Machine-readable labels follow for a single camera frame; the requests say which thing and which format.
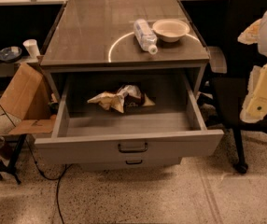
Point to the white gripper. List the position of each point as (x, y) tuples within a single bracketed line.
[(255, 104)]

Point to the brown chip bag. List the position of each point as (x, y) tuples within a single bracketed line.
[(127, 95)]

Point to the grey drawer cabinet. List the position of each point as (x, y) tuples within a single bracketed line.
[(98, 36)]

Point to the open grey top drawer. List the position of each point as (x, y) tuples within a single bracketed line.
[(164, 133)]

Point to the beige paper bowl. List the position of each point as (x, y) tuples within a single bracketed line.
[(170, 30)]

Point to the clear plastic water bottle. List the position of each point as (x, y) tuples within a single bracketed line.
[(145, 36)]

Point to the white paper cup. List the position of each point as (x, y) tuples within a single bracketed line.
[(32, 47)]

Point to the brown cardboard box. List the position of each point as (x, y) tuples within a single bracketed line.
[(27, 98)]

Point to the blue patterned bowl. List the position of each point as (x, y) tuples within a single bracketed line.
[(10, 54)]

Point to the low grey side shelf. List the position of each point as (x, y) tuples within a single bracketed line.
[(9, 69)]

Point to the black tripod stand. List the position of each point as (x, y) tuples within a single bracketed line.
[(9, 153)]

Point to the black top drawer handle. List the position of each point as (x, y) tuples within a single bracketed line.
[(132, 148)]

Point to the black drawer handle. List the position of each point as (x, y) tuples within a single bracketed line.
[(132, 148), (134, 162)]

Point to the black lower drawer handle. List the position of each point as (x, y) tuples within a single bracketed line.
[(134, 162)]

